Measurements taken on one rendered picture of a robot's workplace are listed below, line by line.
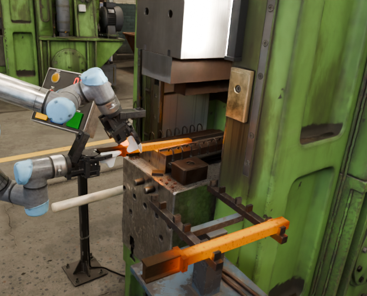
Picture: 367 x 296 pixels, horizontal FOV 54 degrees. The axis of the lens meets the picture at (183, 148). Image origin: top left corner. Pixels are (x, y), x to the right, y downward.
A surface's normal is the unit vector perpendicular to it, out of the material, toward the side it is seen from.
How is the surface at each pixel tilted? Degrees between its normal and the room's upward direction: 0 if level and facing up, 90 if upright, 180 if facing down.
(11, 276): 0
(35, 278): 0
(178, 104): 90
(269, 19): 90
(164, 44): 90
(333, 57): 89
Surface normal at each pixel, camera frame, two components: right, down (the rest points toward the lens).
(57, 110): 0.09, 0.37
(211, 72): 0.60, 0.33
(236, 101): -0.79, 0.17
